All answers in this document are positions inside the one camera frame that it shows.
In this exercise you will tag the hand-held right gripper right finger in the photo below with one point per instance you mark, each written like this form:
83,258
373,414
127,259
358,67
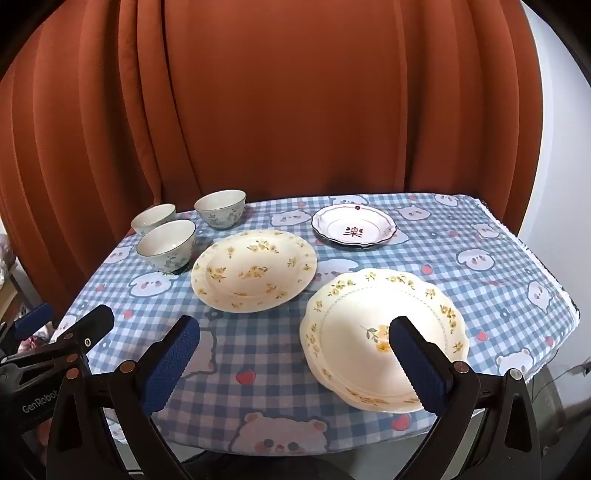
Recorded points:
415,364

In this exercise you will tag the round yellow floral plate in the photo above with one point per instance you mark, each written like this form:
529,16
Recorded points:
254,272

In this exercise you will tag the orange curtain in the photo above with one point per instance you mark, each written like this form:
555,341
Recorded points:
277,92

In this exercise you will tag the blue checked bear tablecloth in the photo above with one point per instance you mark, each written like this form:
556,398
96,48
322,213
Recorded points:
258,337

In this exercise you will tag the white plate red floral pattern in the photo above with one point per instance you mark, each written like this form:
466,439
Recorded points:
353,226

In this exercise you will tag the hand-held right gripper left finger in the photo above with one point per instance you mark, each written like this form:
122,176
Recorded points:
170,364

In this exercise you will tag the scalloped yellow floral plate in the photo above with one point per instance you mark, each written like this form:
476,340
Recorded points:
351,323

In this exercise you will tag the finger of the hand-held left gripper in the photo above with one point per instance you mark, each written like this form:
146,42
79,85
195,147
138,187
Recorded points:
32,318
92,325

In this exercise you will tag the white bowl blue floral pattern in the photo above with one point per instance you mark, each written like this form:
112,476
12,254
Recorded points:
152,219
166,244
219,207

